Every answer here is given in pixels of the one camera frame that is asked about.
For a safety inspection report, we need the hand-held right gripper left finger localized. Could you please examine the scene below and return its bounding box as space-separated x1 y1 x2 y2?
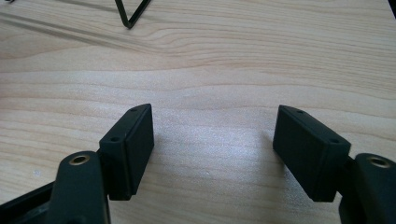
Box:
46 103 155 224

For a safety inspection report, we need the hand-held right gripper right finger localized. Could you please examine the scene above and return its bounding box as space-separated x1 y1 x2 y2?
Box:
272 105 396 224

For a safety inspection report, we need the black wire rack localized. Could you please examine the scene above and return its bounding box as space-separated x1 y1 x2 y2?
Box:
114 0 153 30

